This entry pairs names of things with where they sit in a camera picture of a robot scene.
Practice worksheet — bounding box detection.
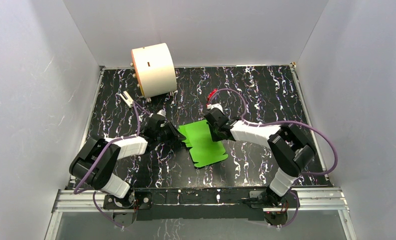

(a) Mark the green paper box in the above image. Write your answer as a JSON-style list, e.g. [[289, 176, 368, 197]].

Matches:
[[179, 120, 228, 168]]

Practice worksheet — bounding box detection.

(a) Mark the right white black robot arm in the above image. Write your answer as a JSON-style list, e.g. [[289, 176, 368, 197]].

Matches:
[[204, 108, 317, 207]]

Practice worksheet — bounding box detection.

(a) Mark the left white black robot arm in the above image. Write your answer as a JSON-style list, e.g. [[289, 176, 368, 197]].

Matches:
[[69, 113, 187, 208]]

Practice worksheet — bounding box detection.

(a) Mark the small white black block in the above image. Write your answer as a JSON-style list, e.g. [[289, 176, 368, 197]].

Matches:
[[120, 91, 134, 108]]

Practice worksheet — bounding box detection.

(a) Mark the small red block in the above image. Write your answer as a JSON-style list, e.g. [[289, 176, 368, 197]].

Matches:
[[207, 88, 218, 102]]

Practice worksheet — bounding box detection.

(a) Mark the white cylindrical drum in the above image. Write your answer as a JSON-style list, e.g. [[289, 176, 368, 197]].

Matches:
[[131, 43, 177, 99]]

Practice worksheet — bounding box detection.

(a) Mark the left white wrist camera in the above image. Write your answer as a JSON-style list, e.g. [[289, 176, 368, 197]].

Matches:
[[156, 109, 166, 118]]

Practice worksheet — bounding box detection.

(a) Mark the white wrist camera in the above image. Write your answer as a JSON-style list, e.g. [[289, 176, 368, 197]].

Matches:
[[206, 103, 223, 112], [156, 109, 166, 118]]

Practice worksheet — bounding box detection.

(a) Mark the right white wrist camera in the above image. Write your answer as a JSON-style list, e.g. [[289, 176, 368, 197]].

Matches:
[[206, 103, 223, 112]]

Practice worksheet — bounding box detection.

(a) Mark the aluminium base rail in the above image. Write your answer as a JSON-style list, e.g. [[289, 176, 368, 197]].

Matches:
[[45, 186, 357, 240]]

